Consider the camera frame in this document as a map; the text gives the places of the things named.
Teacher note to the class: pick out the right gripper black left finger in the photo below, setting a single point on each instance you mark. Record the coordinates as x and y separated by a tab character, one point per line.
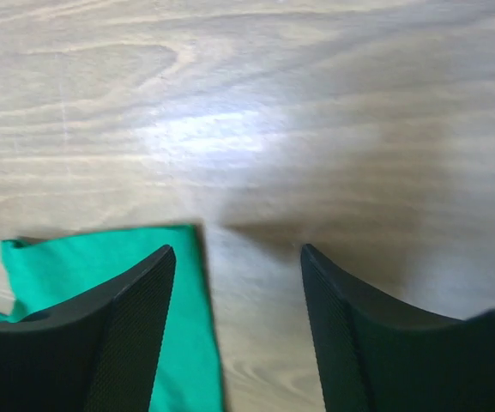
95	352

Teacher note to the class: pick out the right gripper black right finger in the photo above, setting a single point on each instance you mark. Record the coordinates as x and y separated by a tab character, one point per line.
377	353

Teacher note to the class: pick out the green t shirt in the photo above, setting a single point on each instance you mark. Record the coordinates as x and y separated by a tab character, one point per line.
43	274

